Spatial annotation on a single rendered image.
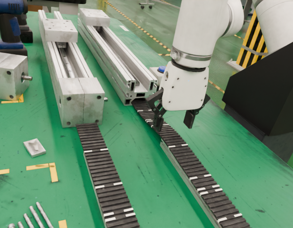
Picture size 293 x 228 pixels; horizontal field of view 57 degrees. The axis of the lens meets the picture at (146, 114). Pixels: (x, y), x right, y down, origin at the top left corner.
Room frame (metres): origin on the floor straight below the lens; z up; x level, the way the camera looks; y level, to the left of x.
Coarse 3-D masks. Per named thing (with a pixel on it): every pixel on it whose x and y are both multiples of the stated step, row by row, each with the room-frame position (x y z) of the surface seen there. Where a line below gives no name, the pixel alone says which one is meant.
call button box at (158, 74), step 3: (150, 69) 0.90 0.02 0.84; (153, 69) 0.89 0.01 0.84; (156, 69) 0.90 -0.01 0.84; (153, 72) 0.87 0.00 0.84; (156, 72) 0.87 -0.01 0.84; (159, 72) 0.88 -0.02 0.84; (162, 72) 0.87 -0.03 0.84; (153, 75) 0.87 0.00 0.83; (156, 75) 0.85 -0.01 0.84; (159, 75) 0.85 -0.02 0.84; (162, 75) 0.86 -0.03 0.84; (156, 78) 0.85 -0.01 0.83; (159, 78) 0.84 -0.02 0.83; (159, 81) 0.85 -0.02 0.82; (156, 84) 0.84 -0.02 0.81; (159, 84) 0.85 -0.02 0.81; (156, 90) 0.84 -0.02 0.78
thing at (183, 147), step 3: (183, 144) 0.51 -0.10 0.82; (186, 144) 0.52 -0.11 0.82; (168, 147) 0.50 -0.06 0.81; (171, 147) 0.49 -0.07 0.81; (174, 147) 0.50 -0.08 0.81; (177, 147) 0.50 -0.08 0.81; (180, 147) 0.50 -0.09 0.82; (183, 147) 0.50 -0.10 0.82; (186, 147) 0.50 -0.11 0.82; (189, 147) 0.51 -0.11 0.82; (171, 150) 0.48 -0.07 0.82; (174, 150) 0.49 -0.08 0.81; (177, 150) 0.49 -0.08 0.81; (180, 150) 0.49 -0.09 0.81
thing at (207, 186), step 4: (200, 184) 0.40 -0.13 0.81; (204, 184) 0.40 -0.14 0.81; (208, 184) 0.40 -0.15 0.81; (212, 184) 0.40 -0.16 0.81; (216, 184) 0.41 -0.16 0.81; (196, 188) 0.38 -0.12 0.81; (200, 188) 0.38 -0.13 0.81; (204, 188) 0.39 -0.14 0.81; (208, 188) 0.39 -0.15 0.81; (212, 188) 0.39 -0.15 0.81; (216, 188) 0.40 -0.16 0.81
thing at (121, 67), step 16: (80, 32) 1.33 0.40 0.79; (96, 32) 1.13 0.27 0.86; (112, 32) 1.18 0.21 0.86; (96, 48) 1.03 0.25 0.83; (112, 48) 1.04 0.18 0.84; (112, 64) 0.84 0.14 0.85; (128, 64) 0.91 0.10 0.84; (112, 80) 0.82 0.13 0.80; (128, 80) 0.71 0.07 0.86; (144, 80) 0.77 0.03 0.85; (128, 96) 0.71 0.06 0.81; (144, 96) 0.73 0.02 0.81
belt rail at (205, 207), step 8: (160, 144) 0.54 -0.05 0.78; (168, 152) 0.50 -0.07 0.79; (176, 168) 0.46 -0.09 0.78; (184, 176) 0.43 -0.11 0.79; (192, 184) 0.41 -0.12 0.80; (192, 192) 0.40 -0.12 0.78; (200, 200) 0.38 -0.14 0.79; (208, 208) 0.35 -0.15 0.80; (208, 216) 0.35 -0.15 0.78; (216, 224) 0.33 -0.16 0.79
